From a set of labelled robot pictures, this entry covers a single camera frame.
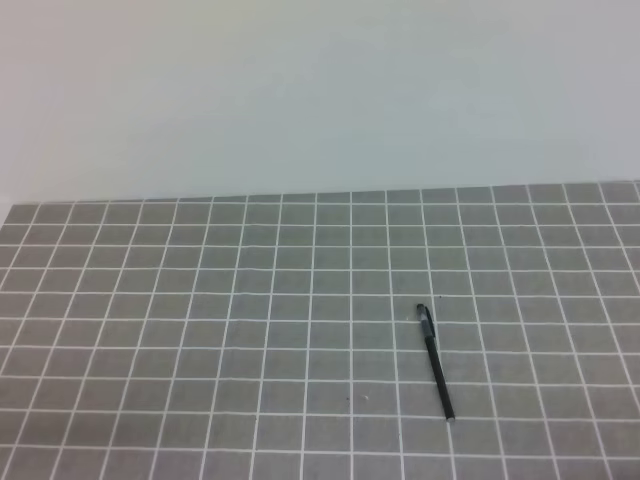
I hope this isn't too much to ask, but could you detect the translucent pen cap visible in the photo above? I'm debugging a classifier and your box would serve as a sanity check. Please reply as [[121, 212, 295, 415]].
[[416, 304, 436, 339]]

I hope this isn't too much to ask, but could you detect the black pen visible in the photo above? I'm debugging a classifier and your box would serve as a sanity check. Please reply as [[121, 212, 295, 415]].
[[423, 336, 455, 423]]

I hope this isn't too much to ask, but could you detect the grey grid tablecloth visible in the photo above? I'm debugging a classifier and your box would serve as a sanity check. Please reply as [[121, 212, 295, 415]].
[[1, 182, 639, 479]]

